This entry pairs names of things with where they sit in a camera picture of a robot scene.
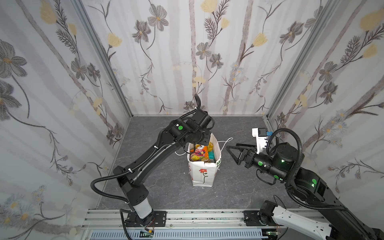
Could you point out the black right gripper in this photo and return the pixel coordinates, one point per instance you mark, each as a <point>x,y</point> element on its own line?
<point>247,157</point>

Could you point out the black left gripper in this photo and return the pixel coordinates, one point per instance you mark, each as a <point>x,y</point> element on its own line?
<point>201,139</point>

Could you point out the pink orange candy bag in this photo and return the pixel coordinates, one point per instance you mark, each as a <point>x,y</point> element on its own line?
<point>199,153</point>

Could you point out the teal snack bag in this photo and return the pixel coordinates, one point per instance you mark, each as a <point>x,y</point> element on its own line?
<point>212,157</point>

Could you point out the white floral paper bag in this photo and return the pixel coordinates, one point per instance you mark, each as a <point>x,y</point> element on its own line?
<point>203,173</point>

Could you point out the yellow chips bag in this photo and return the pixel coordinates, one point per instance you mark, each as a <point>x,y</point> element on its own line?
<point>210,147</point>

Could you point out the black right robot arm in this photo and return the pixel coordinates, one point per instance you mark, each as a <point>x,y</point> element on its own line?
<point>306,188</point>

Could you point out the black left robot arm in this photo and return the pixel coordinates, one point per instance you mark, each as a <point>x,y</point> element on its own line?
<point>193,128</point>

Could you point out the small green circuit board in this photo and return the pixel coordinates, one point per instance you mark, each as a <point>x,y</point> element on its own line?
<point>146,233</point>

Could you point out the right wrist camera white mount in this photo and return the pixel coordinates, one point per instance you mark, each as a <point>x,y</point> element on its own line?
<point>261,135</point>

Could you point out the left aluminium corner post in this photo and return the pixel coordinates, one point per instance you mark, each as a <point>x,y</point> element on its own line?
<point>101,53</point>

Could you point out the aluminium corner post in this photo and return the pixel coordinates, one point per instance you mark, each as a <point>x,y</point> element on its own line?
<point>101,53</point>
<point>314,36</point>

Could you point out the white slotted cable duct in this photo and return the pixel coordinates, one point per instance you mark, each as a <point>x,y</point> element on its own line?
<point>207,234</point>

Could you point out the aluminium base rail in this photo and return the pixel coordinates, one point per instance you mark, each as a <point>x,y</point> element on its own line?
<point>174,219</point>

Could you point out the right aluminium corner post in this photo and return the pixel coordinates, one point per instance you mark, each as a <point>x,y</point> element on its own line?
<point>314,36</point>

